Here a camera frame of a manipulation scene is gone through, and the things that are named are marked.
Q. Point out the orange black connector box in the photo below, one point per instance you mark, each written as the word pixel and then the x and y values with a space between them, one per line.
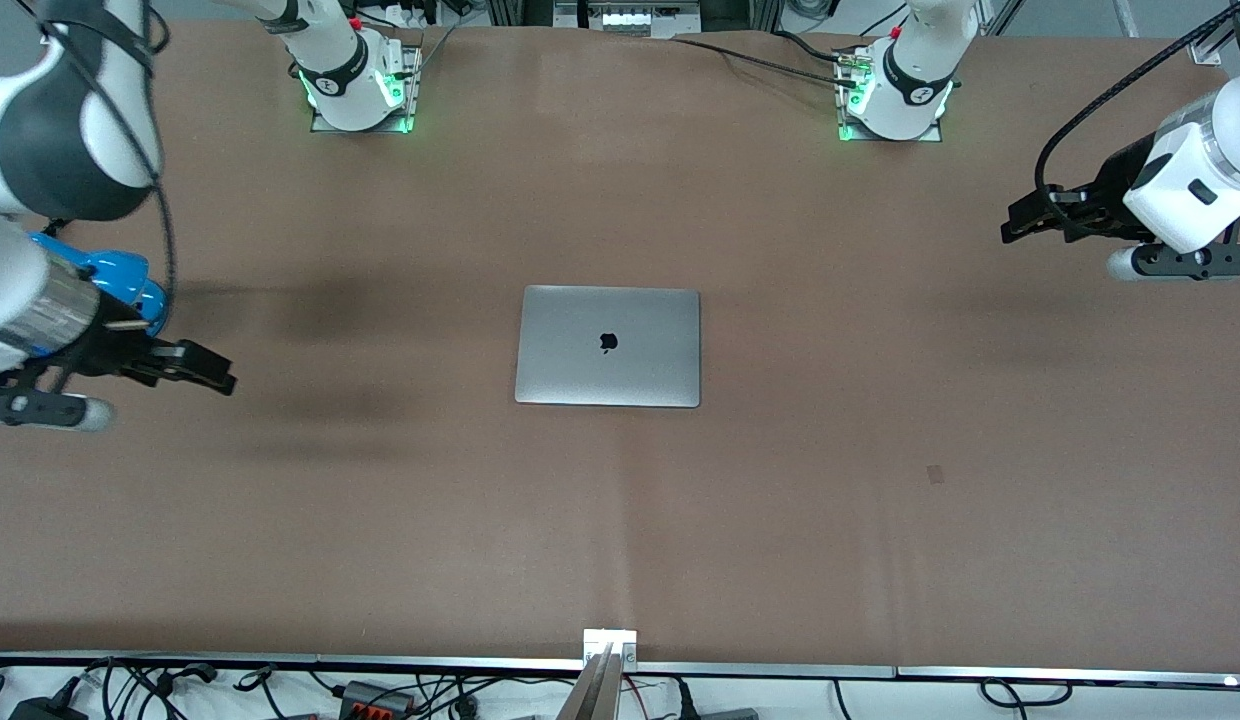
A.
pixel 375 697

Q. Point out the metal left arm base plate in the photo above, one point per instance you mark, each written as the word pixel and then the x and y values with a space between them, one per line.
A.
pixel 848 133

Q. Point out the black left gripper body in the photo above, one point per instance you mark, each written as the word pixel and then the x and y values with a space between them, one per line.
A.
pixel 1108 192

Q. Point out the white power strip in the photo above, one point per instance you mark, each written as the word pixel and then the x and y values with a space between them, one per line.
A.
pixel 630 18

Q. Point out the aluminium camera mount bar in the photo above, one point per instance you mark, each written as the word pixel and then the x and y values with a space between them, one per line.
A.
pixel 592 695

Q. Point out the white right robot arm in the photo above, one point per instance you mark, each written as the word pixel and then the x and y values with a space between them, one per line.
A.
pixel 332 45

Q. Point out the black power adapter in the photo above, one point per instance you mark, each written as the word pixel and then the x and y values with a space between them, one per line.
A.
pixel 45 710

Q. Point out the aluminium table edge rail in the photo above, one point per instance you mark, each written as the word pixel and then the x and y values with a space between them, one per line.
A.
pixel 780 670

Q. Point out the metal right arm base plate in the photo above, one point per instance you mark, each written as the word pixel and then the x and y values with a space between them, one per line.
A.
pixel 413 70

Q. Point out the white mounting bracket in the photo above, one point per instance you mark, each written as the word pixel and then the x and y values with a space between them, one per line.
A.
pixel 625 640

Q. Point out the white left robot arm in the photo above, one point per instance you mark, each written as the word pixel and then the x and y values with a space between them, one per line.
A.
pixel 920 70

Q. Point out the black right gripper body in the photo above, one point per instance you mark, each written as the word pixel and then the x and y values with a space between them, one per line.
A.
pixel 108 345

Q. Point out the silver laptop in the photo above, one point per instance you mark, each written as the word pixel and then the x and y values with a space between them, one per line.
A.
pixel 580 370

